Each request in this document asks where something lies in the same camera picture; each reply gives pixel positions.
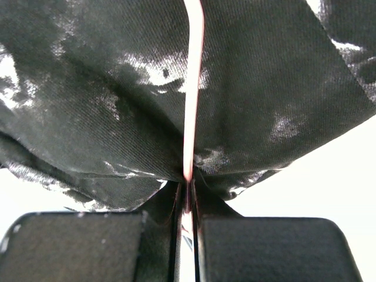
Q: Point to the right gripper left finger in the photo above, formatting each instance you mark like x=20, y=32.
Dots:
x=72, y=247

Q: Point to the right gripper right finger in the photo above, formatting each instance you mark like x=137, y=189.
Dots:
x=274, y=249

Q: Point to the black white patterned trousers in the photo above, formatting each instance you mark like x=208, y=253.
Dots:
x=93, y=97

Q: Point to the pink hanger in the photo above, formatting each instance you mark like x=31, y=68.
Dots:
x=194, y=59

